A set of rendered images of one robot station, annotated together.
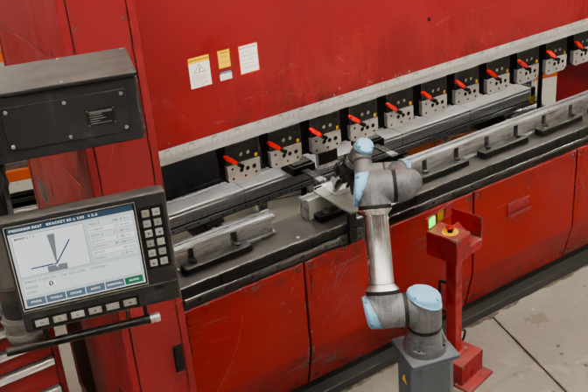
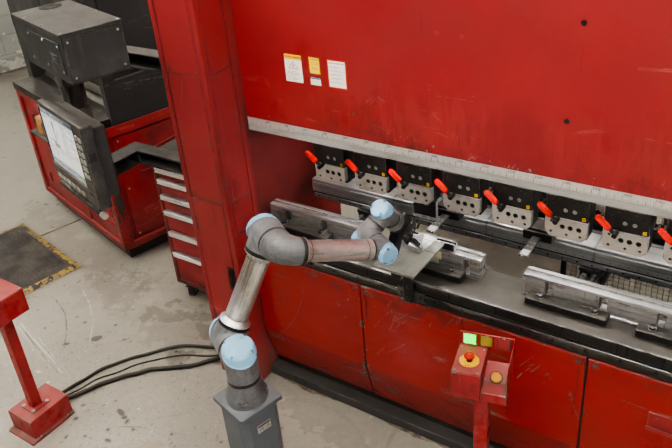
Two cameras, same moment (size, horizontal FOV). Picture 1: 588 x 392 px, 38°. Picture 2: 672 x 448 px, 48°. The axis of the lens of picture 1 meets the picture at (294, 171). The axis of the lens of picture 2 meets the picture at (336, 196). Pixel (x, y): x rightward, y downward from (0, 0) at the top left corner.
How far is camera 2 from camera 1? 311 cm
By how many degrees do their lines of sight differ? 59
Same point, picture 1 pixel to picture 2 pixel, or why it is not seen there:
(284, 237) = not seen: hidden behind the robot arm
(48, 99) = (38, 33)
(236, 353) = (298, 314)
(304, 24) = (394, 64)
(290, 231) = not seen: hidden behind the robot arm
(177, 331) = (229, 257)
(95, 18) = not seen: outside the picture
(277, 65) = (365, 93)
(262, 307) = (320, 295)
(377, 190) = (252, 235)
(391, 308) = (216, 336)
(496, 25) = not seen: outside the picture
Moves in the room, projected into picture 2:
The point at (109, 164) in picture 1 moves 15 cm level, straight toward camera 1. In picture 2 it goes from (180, 106) to (148, 116)
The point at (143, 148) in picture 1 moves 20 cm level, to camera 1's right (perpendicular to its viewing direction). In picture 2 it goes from (201, 105) to (215, 121)
